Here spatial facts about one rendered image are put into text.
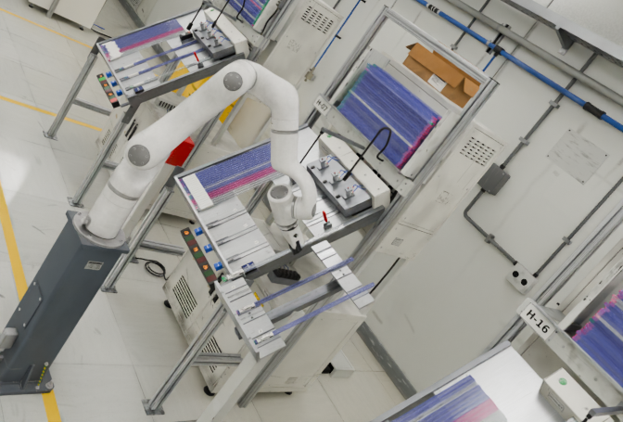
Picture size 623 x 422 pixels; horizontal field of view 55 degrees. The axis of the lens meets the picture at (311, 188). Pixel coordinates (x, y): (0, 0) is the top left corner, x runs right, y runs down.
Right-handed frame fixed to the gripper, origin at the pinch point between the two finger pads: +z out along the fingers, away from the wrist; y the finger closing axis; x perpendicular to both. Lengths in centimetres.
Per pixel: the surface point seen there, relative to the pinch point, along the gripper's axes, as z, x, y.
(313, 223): 20.1, -17.2, 20.2
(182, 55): 24, -21, 180
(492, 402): 18, -25, -79
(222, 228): 17.5, 16.5, 40.2
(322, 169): 16, -35, 42
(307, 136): 24, -44, 72
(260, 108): 186, -95, 294
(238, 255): 17.0, 16.8, 22.8
